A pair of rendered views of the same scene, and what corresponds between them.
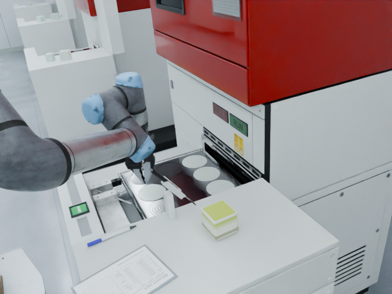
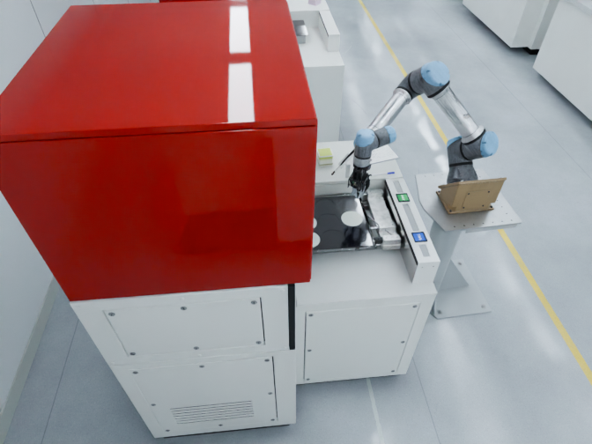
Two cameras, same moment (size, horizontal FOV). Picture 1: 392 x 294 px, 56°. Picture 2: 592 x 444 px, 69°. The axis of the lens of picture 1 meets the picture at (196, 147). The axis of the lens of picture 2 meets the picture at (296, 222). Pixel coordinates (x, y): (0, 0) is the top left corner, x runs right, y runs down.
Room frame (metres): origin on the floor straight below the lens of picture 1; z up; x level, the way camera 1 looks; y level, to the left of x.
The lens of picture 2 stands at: (2.56, 0.34, 2.32)
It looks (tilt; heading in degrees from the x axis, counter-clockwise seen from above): 45 degrees down; 197
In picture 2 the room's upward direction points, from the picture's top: straight up
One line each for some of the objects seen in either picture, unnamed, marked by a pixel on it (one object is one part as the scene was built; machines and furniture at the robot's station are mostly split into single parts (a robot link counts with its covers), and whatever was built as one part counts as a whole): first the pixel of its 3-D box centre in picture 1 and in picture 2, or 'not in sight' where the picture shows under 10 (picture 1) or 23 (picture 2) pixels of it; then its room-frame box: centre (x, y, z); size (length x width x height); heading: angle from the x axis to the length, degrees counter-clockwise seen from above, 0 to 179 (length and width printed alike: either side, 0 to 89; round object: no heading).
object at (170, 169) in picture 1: (180, 182); (329, 221); (1.13, 0.07, 0.90); 0.34 x 0.34 x 0.01; 23
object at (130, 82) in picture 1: (129, 93); (364, 143); (1.03, 0.18, 1.29); 0.09 x 0.08 x 0.11; 140
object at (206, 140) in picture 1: (228, 165); not in sight; (1.22, -0.12, 0.89); 0.44 x 0.02 x 0.10; 23
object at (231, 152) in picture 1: (228, 150); not in sight; (1.22, -0.12, 0.96); 0.44 x 0.01 x 0.02; 23
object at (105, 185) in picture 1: (100, 186); (391, 239); (1.15, 0.37, 0.89); 0.08 x 0.03 x 0.03; 113
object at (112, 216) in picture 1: (112, 216); (381, 219); (1.01, 0.31, 0.87); 0.36 x 0.08 x 0.03; 23
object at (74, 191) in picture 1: (77, 206); (407, 226); (1.05, 0.43, 0.89); 0.55 x 0.09 x 0.14; 23
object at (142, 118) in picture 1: (134, 116); (362, 159); (1.03, 0.18, 1.21); 0.08 x 0.08 x 0.05
